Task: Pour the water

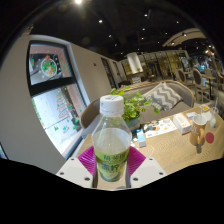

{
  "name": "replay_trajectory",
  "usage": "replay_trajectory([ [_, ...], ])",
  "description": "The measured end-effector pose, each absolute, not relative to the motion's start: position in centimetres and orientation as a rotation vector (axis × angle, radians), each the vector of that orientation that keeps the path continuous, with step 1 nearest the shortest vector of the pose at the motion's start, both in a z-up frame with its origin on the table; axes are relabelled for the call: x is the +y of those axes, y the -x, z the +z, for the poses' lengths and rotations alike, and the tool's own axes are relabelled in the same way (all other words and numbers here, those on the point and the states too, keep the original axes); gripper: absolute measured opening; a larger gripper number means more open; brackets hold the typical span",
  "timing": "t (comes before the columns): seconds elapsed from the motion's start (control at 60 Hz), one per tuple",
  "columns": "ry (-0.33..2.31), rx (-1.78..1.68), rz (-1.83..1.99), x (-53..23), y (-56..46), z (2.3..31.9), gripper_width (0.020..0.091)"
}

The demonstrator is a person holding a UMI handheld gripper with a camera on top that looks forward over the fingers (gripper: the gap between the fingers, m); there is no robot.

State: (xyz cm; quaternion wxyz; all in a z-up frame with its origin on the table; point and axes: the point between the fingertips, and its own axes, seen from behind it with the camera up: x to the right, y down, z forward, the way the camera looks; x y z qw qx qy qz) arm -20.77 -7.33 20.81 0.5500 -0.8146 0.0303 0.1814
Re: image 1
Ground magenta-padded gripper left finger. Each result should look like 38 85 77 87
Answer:
55 145 99 190

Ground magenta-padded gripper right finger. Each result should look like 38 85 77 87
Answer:
125 145 168 189

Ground clear green-label drink bottle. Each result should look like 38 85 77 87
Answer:
91 94 133 183

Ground small blue white box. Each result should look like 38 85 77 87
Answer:
135 128 148 148

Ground white printed pamphlet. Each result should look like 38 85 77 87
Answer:
141 117 178 139

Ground potted green plant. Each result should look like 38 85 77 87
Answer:
109 85 160 129

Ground grey curved sofa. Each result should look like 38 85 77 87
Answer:
79 79 196 129

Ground white tissue box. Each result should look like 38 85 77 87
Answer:
172 112 193 135

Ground window with festive stickers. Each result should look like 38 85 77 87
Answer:
26 40 88 158

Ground brown ceramic mug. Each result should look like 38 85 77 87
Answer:
189 114 208 147

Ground grey zigzag cushion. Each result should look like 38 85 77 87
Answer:
143 81 184 112

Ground flat round red coaster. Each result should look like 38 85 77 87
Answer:
204 131 215 144

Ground white round column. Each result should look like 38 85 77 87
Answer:
126 51 144 75

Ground group of dining chairs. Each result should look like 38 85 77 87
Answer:
173 64 224 101

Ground ceiling spot lights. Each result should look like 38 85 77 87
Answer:
73 0 214 48

